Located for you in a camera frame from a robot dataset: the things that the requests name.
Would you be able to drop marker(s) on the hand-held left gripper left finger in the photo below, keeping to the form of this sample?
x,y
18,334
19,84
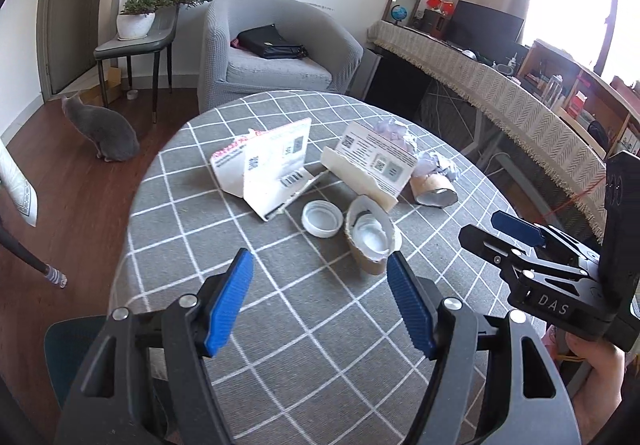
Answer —
x,y
230,305

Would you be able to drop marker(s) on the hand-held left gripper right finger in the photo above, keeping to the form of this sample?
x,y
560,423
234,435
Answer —
x,y
407,305

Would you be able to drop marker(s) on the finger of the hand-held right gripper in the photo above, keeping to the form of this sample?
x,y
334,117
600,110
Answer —
x,y
485,242
517,226

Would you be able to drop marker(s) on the torn white red packaging box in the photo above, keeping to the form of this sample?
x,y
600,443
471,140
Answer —
x,y
272,175

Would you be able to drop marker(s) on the torn white printed card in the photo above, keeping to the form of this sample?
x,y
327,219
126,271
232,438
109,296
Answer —
x,y
370,155

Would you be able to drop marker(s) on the person's right hand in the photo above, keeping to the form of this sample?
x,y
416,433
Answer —
x,y
600,375

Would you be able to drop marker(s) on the crushed brown paper cup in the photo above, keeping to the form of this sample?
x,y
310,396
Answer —
x,y
370,245

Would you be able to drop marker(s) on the cardboard tube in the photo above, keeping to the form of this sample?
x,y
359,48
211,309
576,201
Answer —
x,y
432,190

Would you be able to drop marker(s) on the grey checked tablecloth table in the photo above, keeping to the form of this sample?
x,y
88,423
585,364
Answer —
x,y
310,305

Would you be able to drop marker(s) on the pink patterned cloth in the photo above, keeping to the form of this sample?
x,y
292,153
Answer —
x,y
557,340

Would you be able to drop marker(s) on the white plastic lid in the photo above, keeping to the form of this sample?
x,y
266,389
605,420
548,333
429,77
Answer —
x,y
322,219

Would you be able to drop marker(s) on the desk with beige cloth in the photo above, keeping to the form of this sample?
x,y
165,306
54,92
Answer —
x,y
510,100

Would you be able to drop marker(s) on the wooden shelf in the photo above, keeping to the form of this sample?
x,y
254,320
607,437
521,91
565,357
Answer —
x,y
575,85

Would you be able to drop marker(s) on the black monitor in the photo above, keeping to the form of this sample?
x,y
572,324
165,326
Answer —
x,y
482,25

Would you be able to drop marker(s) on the grey side cabinet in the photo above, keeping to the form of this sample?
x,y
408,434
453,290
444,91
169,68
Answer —
x,y
367,72

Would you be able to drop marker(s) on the black table leg with sock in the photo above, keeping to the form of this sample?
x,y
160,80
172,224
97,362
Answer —
x,y
25,255

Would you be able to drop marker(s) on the grey cat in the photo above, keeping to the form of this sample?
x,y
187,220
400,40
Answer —
x,y
107,132

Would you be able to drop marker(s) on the brown wooden box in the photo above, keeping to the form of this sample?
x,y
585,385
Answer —
x,y
432,22

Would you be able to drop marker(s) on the small white bowl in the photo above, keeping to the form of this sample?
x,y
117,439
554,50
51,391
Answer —
x,y
132,95

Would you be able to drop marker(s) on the grey armchair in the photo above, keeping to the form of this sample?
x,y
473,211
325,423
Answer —
x,y
280,75

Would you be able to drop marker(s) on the small red flags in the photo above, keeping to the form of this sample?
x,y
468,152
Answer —
x,y
440,2

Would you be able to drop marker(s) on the small blue globe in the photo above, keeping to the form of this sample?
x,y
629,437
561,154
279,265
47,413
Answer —
x,y
398,14

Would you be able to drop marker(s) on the cardboard box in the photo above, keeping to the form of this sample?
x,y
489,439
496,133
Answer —
x,y
112,80

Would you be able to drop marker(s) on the black bag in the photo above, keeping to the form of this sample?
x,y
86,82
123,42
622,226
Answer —
x,y
272,42

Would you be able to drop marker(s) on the grey dining chair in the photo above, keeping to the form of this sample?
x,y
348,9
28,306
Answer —
x,y
150,30

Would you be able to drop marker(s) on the bonsai in white pot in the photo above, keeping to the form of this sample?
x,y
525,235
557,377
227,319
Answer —
x,y
135,22

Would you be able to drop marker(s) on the grey door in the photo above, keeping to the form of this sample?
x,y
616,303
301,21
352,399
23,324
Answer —
x,y
70,15

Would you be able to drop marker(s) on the wooden picture frame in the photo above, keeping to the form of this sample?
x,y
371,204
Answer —
x,y
412,5

